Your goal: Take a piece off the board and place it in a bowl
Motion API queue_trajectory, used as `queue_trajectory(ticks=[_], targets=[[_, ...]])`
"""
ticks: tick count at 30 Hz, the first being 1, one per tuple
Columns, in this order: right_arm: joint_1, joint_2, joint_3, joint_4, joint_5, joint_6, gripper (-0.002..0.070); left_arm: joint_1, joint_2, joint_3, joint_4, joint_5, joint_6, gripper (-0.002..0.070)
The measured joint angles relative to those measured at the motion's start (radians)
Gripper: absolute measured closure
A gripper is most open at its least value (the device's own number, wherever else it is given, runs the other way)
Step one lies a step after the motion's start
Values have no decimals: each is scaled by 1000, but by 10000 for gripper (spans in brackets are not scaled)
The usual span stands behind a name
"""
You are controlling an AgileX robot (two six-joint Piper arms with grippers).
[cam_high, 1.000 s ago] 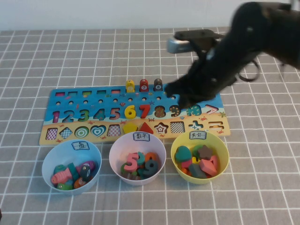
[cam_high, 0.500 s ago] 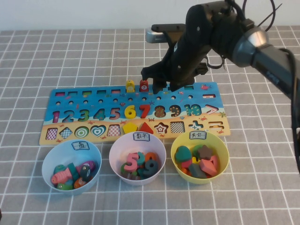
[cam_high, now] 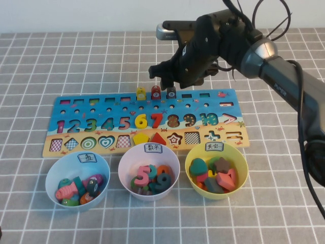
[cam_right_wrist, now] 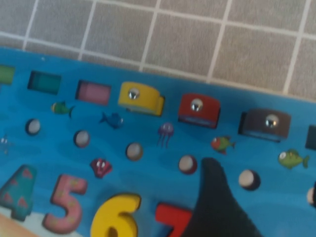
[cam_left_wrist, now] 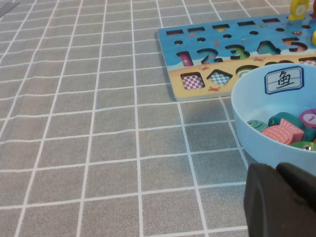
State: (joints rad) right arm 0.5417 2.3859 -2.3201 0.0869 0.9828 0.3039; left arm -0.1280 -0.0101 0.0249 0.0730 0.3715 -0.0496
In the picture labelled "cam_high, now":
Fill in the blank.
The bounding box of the yellow bowl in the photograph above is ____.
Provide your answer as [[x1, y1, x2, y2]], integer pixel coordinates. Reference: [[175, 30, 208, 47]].
[[184, 142, 249, 201]]

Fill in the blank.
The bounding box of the red wooden triangle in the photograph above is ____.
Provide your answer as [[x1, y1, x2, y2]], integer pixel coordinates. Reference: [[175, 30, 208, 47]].
[[150, 132, 167, 146]]

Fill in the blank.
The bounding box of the green wooden fish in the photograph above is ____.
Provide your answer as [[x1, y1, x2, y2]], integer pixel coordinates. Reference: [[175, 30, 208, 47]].
[[60, 198, 80, 207]]

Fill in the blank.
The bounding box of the light blue bowl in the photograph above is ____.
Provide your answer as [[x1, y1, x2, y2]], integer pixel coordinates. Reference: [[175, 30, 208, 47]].
[[45, 152, 111, 212]]

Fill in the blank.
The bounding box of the black looped camera cable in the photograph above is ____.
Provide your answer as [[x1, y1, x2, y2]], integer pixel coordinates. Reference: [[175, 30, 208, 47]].
[[222, 0, 291, 41]]

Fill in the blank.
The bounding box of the pink striped wooden fish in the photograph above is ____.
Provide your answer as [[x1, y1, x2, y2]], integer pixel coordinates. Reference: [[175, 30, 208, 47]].
[[55, 182, 78, 200]]

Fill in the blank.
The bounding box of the yellow wooden number six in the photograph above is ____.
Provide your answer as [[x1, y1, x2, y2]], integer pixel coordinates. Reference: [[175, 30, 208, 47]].
[[135, 113, 148, 129]]

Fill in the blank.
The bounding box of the yellow wooden pentagon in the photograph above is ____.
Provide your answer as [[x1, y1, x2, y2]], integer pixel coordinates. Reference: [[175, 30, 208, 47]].
[[133, 132, 150, 146]]

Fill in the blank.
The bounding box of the paper label on yellow bowl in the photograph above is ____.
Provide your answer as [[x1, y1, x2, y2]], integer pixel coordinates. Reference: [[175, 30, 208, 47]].
[[204, 142, 224, 153]]

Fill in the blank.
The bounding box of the blue ocean puzzle board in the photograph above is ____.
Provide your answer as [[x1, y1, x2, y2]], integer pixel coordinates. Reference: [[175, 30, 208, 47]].
[[41, 88, 250, 159]]

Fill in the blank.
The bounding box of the pink wooden number five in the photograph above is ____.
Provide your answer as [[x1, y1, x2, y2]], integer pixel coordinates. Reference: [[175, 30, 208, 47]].
[[134, 165, 152, 187]]

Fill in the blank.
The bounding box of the coral wooden trapezoid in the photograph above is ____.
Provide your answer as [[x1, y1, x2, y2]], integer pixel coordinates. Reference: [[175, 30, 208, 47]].
[[215, 171, 236, 191]]

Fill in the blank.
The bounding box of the red wooden shape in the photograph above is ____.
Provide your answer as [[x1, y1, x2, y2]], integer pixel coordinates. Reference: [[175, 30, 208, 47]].
[[227, 168, 239, 190]]

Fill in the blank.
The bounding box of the yellow fish peg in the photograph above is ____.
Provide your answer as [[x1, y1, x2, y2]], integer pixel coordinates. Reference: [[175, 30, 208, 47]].
[[136, 86, 147, 102]]

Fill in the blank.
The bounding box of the paper label on pink bowl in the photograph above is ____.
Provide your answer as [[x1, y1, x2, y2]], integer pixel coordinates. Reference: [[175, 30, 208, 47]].
[[144, 143, 163, 154]]

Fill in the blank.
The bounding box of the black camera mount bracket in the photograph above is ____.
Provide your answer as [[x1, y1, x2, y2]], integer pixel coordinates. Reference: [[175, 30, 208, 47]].
[[162, 20, 198, 46]]

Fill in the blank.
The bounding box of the red wooden number seven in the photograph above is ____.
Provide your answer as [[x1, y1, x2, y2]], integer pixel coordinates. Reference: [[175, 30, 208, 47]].
[[151, 112, 164, 129]]

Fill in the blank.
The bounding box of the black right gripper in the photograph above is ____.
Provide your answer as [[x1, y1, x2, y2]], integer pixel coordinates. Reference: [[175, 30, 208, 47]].
[[148, 12, 225, 90]]

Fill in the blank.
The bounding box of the purple wooden fish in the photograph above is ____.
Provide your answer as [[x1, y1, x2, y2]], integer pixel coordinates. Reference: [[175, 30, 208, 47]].
[[81, 173, 104, 188]]

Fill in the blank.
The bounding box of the light pink bowl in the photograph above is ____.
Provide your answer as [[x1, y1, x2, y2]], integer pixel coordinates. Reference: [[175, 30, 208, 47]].
[[118, 143, 181, 201]]

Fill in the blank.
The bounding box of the paper label on blue bowl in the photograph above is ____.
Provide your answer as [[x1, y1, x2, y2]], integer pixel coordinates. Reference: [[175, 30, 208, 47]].
[[78, 151, 98, 164]]

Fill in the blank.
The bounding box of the grey wooden rectangle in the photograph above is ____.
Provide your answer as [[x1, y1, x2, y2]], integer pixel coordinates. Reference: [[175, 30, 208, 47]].
[[204, 177, 225, 194]]

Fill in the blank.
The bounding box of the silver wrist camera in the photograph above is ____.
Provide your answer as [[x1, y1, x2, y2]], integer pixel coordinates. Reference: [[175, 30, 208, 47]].
[[156, 23, 180, 41]]

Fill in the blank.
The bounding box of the dark teal number nine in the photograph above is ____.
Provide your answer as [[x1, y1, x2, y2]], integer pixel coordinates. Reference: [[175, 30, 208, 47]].
[[152, 172, 171, 194]]

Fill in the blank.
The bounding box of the red fish peg number seven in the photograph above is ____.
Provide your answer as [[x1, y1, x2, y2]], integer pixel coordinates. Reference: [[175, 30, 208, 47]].
[[151, 85, 161, 101]]

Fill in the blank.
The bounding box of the green wooden ring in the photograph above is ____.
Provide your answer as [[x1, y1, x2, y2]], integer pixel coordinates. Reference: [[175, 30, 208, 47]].
[[207, 157, 221, 170]]

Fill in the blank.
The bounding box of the teal wooden number three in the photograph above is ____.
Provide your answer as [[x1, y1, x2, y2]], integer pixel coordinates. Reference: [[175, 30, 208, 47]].
[[148, 164, 158, 180]]

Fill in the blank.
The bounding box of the teal wooden fish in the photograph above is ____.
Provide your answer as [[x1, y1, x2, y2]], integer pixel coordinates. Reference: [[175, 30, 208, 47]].
[[58, 178, 75, 190]]

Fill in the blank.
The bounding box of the orange wooden number zero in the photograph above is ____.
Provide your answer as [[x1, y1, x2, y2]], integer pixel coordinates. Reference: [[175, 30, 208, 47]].
[[156, 165, 170, 178]]

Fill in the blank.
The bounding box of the black wooden fish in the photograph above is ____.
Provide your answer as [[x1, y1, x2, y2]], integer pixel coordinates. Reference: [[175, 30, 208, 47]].
[[85, 179, 100, 197]]

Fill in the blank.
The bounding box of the orange wooden fish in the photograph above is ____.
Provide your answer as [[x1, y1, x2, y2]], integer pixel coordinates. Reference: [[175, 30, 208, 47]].
[[80, 192, 96, 205]]

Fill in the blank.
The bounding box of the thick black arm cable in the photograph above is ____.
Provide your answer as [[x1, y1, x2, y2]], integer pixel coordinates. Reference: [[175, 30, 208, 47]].
[[285, 58, 325, 221]]

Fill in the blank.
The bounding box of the brown wooden star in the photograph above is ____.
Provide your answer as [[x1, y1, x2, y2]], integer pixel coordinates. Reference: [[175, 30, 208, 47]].
[[212, 157, 231, 173]]

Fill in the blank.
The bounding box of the teal wooden heart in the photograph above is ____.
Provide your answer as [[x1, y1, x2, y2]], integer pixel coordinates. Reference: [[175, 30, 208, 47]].
[[189, 158, 208, 177]]

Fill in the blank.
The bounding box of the dark teal fish piece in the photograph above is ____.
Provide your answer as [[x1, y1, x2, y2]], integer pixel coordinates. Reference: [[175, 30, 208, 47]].
[[73, 176, 86, 195]]

